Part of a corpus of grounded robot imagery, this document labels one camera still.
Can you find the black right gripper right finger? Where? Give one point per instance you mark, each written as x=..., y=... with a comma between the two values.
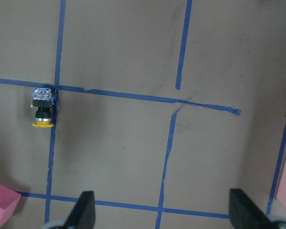
x=244, y=213

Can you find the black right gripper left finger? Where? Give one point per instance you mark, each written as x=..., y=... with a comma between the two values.
x=82, y=215

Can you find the yellow push button switch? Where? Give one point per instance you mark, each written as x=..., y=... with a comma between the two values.
x=44, y=99

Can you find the pink foam cube centre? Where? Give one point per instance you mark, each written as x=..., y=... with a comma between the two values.
x=8, y=202

